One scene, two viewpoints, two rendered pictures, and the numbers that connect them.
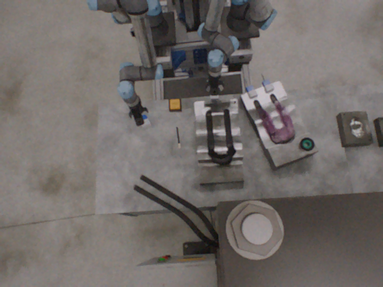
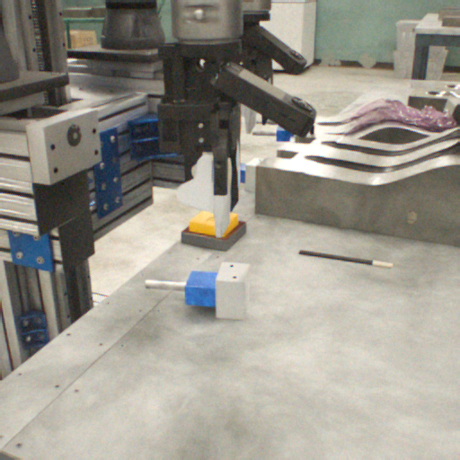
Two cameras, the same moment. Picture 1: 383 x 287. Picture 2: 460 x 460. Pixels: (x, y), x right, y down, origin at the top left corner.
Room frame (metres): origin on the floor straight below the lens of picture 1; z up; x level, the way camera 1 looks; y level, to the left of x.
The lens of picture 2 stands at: (0.52, 0.92, 1.20)
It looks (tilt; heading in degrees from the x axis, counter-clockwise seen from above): 24 degrees down; 287
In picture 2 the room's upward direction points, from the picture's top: straight up
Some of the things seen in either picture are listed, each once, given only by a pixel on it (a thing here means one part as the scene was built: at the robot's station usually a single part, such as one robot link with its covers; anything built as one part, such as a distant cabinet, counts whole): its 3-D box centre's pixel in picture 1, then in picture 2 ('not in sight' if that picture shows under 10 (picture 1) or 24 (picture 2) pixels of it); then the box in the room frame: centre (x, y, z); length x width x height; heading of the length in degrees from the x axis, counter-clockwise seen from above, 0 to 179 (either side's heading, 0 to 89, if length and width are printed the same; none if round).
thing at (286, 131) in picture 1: (277, 120); (399, 113); (0.55, -0.48, 0.90); 0.26 x 0.18 x 0.08; 11
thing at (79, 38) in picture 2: not in sight; (74, 46); (5.41, -6.97, 0.20); 0.63 x 0.44 x 0.40; 88
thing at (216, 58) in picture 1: (215, 60); not in sight; (0.83, -0.17, 1.23); 0.09 x 0.08 x 0.11; 129
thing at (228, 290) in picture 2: (143, 117); (196, 287); (0.76, 0.30, 0.83); 0.13 x 0.05 x 0.05; 9
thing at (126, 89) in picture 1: (126, 91); not in sight; (0.74, 0.30, 1.23); 0.09 x 0.08 x 0.11; 174
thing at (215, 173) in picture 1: (218, 140); (413, 174); (0.51, -0.13, 0.87); 0.50 x 0.26 x 0.14; 173
